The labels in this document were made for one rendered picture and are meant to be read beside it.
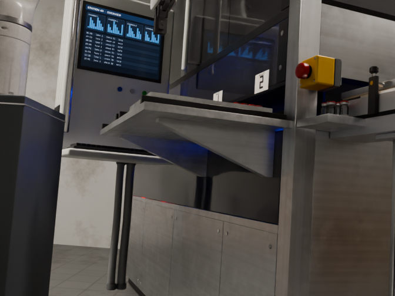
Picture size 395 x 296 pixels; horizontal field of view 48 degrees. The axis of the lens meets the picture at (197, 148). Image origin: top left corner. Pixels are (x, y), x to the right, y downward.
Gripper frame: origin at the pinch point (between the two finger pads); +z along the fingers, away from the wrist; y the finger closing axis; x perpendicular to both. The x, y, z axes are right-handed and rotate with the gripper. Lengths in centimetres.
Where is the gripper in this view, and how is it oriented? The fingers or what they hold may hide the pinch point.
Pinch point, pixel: (160, 26)
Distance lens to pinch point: 120.7
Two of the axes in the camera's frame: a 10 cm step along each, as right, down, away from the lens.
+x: -9.3, -0.9, -3.5
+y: -3.5, 0.6, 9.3
